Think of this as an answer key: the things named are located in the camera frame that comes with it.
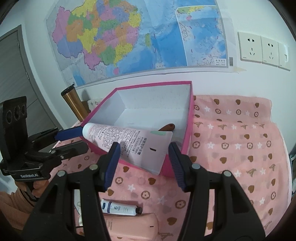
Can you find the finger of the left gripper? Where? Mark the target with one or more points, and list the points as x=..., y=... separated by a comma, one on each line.
x=70, y=133
x=70, y=150

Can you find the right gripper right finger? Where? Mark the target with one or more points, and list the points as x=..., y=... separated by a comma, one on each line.
x=192, y=178

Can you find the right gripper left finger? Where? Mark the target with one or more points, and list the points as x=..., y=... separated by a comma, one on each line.
x=98, y=178

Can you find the large pink cream tube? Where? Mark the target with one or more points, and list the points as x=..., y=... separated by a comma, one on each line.
x=141, y=148

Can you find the brown wooden massage comb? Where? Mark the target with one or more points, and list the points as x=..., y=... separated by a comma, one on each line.
x=168, y=127

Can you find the person's left hand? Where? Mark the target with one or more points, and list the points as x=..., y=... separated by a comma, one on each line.
x=23, y=200

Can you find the small white blue tube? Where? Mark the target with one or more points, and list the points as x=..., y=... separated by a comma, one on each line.
x=111, y=207

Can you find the gold thermos tumbler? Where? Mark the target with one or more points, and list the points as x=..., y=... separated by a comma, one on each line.
x=73, y=100

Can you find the cream patterned cloth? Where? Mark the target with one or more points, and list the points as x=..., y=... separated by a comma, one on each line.
x=93, y=103

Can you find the pink patterned table cloth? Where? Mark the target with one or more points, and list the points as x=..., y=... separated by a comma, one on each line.
x=232, y=133

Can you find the peach cream tube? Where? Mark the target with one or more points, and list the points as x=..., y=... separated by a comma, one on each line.
x=140, y=227

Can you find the grey wooden door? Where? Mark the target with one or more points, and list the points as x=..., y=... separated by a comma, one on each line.
x=17, y=80

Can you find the pink open storage box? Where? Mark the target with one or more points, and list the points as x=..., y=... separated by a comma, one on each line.
x=148, y=107

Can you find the colourful wall map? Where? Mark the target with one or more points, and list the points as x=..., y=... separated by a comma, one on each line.
x=99, y=40

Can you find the white wall socket panel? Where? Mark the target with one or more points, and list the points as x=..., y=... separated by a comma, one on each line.
x=250, y=47

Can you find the white wall switch right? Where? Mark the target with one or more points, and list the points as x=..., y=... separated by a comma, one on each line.
x=284, y=60

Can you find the white wall socket middle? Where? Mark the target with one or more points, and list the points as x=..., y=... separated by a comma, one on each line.
x=270, y=52

